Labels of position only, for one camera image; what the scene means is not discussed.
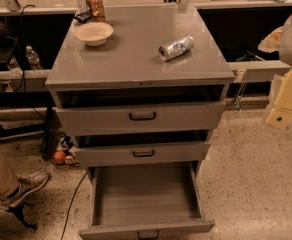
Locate black floor cable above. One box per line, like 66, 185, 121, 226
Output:
59, 172, 88, 240

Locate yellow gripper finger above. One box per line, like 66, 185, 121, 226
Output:
266, 69, 292, 129

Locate black hanging cable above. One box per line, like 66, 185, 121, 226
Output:
14, 3, 37, 93

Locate grey sneaker shoe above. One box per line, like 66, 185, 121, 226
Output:
1, 171, 50, 207

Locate silver blue redbull can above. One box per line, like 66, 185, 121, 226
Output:
158, 35, 195, 61

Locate orange fruit on floor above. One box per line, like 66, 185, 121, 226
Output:
53, 150, 66, 161

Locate glass jar of snacks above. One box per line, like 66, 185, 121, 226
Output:
86, 0, 106, 22

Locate black chair base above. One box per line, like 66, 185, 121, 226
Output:
0, 202, 38, 230

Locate grey top drawer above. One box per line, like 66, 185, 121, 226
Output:
57, 102, 225, 136

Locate black small device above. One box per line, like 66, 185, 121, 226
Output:
74, 10, 91, 23

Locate white bowl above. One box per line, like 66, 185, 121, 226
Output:
74, 22, 114, 47

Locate clear plastic water bottle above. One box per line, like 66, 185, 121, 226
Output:
26, 46, 42, 71

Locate grey open bottom drawer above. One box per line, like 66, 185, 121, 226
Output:
79, 162, 214, 240

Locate grey metal drawer cabinet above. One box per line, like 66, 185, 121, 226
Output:
45, 3, 236, 170

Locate grey middle drawer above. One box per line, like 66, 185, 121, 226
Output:
74, 142, 210, 167

